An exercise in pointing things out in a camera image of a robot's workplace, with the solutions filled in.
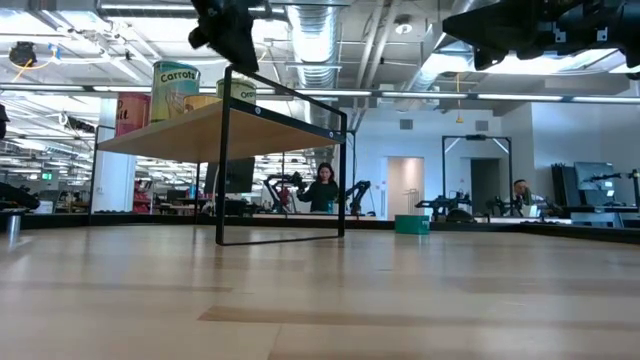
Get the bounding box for wooden shelf black frame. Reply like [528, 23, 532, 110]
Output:
[91, 64, 350, 247]

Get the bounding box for grey monitor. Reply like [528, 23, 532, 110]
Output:
[573, 160, 617, 194]

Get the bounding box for smooth silver ceiling duct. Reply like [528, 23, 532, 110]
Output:
[399, 0, 476, 99]

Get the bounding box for long ceiling light strip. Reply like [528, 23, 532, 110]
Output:
[0, 83, 640, 105]

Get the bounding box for yellow camera cable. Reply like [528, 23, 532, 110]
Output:
[10, 43, 60, 84]

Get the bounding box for black background monitor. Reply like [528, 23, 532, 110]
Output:
[204, 157, 256, 195]

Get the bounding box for yellow teal carrots can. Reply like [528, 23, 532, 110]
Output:
[150, 60, 202, 123]

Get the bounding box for black ceiling camera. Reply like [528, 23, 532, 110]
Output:
[8, 41, 37, 67]

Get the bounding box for green yellow corn can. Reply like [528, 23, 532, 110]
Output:
[216, 77, 258, 105]

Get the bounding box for pink orange fruit can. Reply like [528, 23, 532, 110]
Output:
[114, 92, 153, 137]

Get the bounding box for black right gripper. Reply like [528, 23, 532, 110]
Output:
[443, 0, 624, 71]

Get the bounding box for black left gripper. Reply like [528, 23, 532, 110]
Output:
[188, 0, 261, 75]

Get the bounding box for short teal can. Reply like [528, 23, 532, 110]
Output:
[394, 214, 431, 235]

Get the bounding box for red background cabinet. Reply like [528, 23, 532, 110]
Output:
[133, 179, 152, 215]

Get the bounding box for black table frame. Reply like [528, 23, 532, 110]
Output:
[0, 212, 640, 246]

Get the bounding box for black background frame stand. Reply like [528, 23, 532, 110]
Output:
[441, 133, 513, 221]

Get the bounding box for person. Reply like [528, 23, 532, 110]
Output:
[295, 162, 341, 214]
[512, 178, 551, 217]

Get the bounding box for ribbed silver ceiling duct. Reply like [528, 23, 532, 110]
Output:
[284, 0, 354, 131]

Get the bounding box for yellow hanging tag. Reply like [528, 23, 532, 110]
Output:
[454, 73, 464, 125]

